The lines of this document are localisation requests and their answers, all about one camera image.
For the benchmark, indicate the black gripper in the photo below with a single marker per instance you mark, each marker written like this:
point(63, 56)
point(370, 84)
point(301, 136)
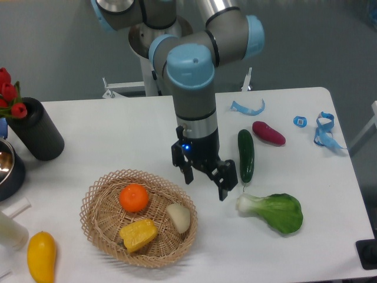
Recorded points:
point(203, 155)

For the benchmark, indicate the yellow bell pepper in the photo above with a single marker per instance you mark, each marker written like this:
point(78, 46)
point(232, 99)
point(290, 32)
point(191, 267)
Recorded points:
point(138, 234)

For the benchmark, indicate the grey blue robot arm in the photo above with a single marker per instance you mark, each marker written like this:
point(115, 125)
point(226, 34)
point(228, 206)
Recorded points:
point(183, 63)

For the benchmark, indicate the woven wicker basket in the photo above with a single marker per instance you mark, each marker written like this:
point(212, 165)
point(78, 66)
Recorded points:
point(102, 217)

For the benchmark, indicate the white onion piece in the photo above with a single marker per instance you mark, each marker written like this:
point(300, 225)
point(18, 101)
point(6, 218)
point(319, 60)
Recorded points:
point(180, 217)

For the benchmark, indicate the green cucumber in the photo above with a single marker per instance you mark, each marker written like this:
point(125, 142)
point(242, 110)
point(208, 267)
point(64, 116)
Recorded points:
point(246, 155)

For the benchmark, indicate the purple sweet potato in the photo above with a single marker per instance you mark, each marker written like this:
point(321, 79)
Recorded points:
point(268, 134)

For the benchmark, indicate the blue curved tape strip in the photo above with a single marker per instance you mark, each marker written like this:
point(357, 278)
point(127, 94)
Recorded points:
point(245, 110)

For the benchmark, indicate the orange tangerine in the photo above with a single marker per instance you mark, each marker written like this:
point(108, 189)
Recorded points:
point(134, 198)

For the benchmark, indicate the green bok choy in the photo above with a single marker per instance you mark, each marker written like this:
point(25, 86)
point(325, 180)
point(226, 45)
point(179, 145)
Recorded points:
point(282, 212)

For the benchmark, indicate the small blue tape roll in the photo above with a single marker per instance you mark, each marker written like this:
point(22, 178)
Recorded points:
point(300, 121)

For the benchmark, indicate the blue tangled tape strip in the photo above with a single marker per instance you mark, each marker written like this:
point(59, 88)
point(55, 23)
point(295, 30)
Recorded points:
point(323, 134)

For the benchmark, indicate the black device at corner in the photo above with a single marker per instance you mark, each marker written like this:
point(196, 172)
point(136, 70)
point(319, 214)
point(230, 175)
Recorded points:
point(367, 253)

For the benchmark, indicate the black cylindrical vase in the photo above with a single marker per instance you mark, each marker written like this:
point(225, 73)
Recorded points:
point(37, 131)

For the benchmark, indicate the yellow mango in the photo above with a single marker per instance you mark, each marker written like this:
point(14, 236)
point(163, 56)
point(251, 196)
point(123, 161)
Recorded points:
point(41, 257)

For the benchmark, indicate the black metal bowl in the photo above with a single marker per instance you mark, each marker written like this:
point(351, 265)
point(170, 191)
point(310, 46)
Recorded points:
point(12, 170)

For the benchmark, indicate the white rectangular block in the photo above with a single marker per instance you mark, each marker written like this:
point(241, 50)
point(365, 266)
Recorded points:
point(17, 208)

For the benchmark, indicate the white plastic bottle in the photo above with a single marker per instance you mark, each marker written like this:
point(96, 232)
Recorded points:
point(13, 235)

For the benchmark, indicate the red tulip flowers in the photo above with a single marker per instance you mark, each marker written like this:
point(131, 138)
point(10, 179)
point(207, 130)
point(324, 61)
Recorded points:
point(12, 105)

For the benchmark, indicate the white metal frame bracket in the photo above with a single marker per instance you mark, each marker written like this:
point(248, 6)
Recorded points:
point(123, 90)

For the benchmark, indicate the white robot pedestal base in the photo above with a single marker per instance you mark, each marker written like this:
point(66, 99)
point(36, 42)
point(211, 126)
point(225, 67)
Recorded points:
point(147, 65)

